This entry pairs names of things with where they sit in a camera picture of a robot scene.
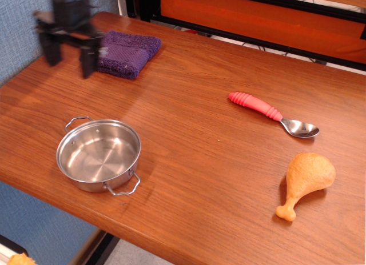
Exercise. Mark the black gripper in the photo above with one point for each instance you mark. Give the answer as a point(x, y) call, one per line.
point(69, 21)

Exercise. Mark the red handled metal spoon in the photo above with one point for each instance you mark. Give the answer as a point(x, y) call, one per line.
point(293, 127)

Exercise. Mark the orange toy chicken leg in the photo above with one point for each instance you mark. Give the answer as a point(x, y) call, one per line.
point(306, 173)

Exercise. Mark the purple folded towel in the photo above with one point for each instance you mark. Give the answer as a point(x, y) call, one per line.
point(125, 55)

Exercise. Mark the small steel pot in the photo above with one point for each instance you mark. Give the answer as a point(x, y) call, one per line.
point(100, 155)

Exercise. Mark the orange object bottom left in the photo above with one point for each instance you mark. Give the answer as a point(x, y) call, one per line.
point(20, 259)

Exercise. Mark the orange back panel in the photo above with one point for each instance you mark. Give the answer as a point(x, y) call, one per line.
point(316, 33)

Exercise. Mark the black metal frame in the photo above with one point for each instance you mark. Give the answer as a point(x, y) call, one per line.
point(352, 10)

